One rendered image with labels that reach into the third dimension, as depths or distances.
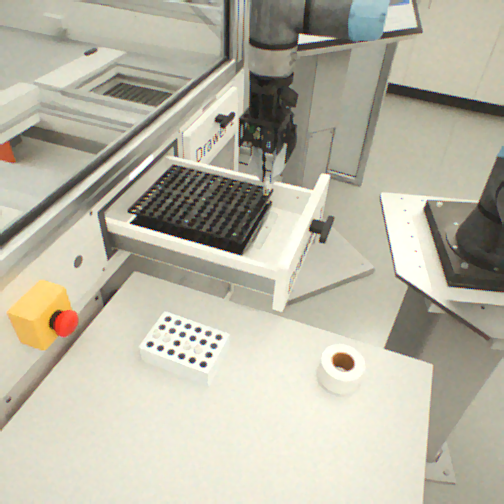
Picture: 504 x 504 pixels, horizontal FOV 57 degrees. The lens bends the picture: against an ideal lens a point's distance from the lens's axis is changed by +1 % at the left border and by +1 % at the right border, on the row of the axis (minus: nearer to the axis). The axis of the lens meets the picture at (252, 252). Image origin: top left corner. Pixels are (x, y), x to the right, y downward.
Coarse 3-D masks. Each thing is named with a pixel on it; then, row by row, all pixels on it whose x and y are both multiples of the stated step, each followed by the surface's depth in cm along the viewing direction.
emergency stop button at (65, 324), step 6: (66, 312) 66; (72, 312) 67; (60, 318) 65; (66, 318) 65; (72, 318) 66; (78, 318) 68; (60, 324) 65; (66, 324) 65; (72, 324) 67; (60, 330) 65; (66, 330) 66; (72, 330) 67; (66, 336) 67
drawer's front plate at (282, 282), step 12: (324, 180) 89; (312, 192) 86; (324, 192) 89; (312, 204) 83; (324, 204) 95; (312, 216) 82; (300, 228) 78; (300, 240) 75; (312, 240) 92; (288, 252) 73; (300, 252) 79; (288, 264) 71; (276, 276) 73; (288, 276) 73; (276, 288) 74; (288, 288) 77; (276, 300) 76
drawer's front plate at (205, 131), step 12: (228, 96) 116; (216, 108) 111; (228, 108) 118; (204, 120) 106; (192, 132) 101; (204, 132) 107; (216, 132) 115; (228, 132) 123; (192, 144) 103; (204, 144) 109; (216, 144) 117; (192, 156) 105; (204, 156) 111
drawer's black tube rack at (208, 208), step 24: (168, 168) 95; (168, 192) 88; (192, 192) 89; (216, 192) 89; (240, 192) 90; (144, 216) 83; (168, 216) 83; (192, 216) 83; (216, 216) 84; (240, 216) 84; (264, 216) 90; (192, 240) 83; (216, 240) 83
